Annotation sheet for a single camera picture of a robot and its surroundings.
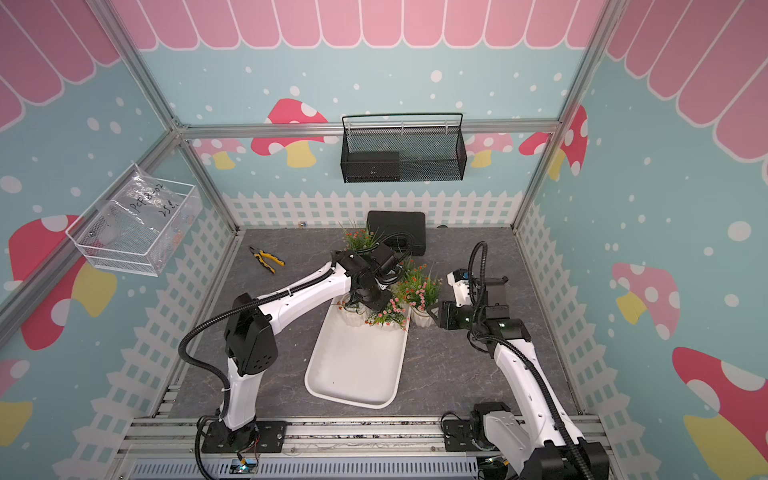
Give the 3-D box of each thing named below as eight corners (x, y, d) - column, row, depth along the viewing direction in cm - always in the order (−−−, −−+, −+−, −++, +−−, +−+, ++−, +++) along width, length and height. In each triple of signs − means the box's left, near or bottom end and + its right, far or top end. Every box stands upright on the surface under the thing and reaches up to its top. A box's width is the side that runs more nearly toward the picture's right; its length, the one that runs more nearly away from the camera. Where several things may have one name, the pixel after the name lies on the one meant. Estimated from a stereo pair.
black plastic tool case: (365, 258, 114) (364, 244, 108) (368, 221, 126) (367, 208, 120) (426, 258, 114) (428, 244, 108) (423, 221, 126) (424, 207, 120)
